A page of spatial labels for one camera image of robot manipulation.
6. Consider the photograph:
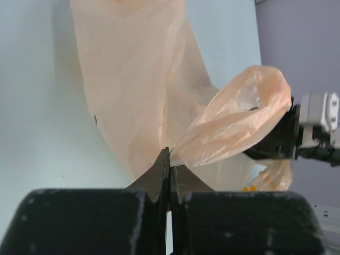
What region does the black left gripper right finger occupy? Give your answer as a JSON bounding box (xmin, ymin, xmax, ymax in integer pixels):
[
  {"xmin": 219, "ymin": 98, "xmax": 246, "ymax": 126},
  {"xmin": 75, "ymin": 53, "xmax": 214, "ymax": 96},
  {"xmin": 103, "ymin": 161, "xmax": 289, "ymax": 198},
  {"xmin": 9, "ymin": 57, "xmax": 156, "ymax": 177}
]
[{"xmin": 169, "ymin": 166, "xmax": 328, "ymax": 254}]

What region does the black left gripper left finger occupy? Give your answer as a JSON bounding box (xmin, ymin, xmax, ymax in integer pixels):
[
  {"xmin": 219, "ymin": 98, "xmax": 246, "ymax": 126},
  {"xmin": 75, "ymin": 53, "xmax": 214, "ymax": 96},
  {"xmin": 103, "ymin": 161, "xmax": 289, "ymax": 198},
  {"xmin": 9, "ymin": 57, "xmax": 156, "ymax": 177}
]
[{"xmin": 0, "ymin": 147, "xmax": 171, "ymax": 255}]

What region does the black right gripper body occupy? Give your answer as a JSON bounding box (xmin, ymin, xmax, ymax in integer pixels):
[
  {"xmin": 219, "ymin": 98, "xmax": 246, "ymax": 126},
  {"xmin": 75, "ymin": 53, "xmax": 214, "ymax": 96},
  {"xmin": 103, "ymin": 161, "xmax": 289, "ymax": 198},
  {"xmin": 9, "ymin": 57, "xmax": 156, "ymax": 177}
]
[{"xmin": 245, "ymin": 103, "xmax": 339, "ymax": 166}]

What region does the banana print plastic bag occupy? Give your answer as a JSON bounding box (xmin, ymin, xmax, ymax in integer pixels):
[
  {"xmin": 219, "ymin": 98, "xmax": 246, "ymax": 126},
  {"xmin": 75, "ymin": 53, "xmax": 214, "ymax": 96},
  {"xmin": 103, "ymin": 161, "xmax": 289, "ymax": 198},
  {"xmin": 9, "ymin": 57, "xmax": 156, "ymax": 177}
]
[{"xmin": 71, "ymin": 1, "xmax": 293, "ymax": 191}]

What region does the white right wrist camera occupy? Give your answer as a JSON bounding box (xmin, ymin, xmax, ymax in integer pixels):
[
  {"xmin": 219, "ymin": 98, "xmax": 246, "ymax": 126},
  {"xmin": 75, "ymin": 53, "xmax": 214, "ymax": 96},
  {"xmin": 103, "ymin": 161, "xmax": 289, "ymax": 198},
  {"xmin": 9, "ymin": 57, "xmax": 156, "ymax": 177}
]
[{"xmin": 299, "ymin": 92, "xmax": 339, "ymax": 149}]

